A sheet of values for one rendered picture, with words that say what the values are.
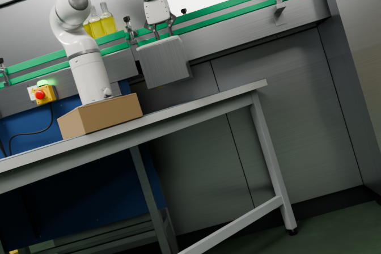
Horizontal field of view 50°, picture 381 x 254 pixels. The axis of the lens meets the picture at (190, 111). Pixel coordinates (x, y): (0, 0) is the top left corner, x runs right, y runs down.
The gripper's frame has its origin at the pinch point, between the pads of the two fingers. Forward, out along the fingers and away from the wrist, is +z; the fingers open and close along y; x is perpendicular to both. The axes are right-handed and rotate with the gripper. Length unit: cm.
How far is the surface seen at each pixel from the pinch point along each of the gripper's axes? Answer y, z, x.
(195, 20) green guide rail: -14.3, -4.1, -14.1
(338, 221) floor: -51, 105, -21
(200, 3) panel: -18.8, -14.2, -30.4
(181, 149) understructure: 12, 53, -33
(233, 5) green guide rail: -32.5, -5.0, -14.4
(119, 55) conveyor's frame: 21.6, 2.2, -2.1
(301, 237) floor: -32, 105, -15
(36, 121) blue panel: 67, 19, -4
